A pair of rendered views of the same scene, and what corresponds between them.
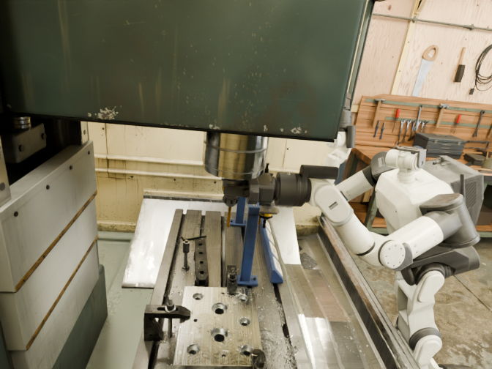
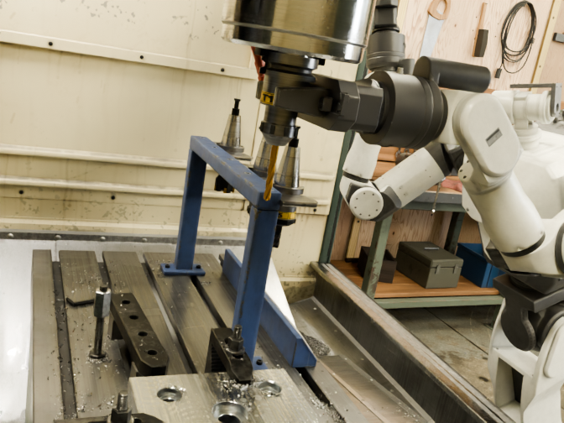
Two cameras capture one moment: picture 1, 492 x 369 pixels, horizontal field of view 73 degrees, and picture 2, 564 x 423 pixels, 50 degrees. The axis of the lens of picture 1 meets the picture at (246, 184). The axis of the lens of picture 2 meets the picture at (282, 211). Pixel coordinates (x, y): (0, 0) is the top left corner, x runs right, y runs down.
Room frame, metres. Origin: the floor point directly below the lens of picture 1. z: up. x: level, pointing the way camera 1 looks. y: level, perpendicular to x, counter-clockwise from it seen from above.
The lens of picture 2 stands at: (0.14, 0.23, 1.45)
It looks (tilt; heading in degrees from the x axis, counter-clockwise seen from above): 15 degrees down; 342
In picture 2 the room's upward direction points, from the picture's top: 10 degrees clockwise
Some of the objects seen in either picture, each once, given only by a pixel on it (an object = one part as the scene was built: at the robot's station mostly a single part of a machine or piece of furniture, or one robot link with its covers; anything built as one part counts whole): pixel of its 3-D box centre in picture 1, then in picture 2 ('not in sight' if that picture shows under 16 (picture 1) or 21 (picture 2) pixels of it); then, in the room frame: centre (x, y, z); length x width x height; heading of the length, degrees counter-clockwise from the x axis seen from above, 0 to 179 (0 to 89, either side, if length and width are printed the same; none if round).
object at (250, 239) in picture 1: (248, 248); (251, 291); (1.04, -0.04, 1.05); 0.10 x 0.05 x 0.30; 96
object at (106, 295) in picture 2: (185, 254); (100, 321); (1.07, 0.20, 0.96); 0.03 x 0.03 x 0.13
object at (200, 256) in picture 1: (200, 264); (136, 342); (1.07, 0.14, 0.93); 0.26 x 0.05 x 0.06; 11
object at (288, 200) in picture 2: (269, 210); (297, 201); (1.04, -0.09, 1.21); 0.07 x 0.05 x 0.01; 96
